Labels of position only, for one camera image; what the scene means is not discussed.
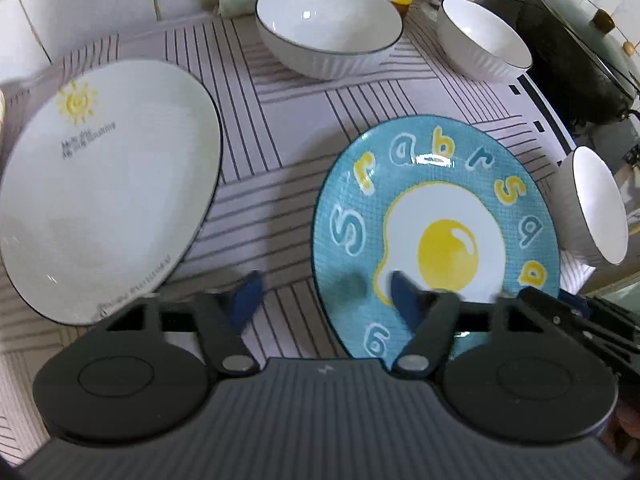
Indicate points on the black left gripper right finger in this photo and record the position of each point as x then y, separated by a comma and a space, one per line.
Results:
431, 317

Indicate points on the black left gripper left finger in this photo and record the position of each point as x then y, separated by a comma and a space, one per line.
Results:
220, 318

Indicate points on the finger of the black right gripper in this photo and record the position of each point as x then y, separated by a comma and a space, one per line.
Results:
563, 310

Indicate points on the small white ribbed bowl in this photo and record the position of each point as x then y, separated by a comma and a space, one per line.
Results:
587, 209

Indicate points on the blue fried egg plate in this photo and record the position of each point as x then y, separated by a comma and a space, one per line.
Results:
437, 200

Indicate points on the white sun print plate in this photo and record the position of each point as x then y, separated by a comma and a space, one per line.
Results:
106, 188

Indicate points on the medium white ribbed bowl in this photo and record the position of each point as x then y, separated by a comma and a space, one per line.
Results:
479, 44

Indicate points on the large white ribbed bowl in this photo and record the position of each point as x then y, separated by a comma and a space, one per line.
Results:
329, 39

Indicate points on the pink rabbit carrot plate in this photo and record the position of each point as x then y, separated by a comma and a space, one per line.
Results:
2, 108

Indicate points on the black pot with glass lid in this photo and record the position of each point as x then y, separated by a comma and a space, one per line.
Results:
579, 67

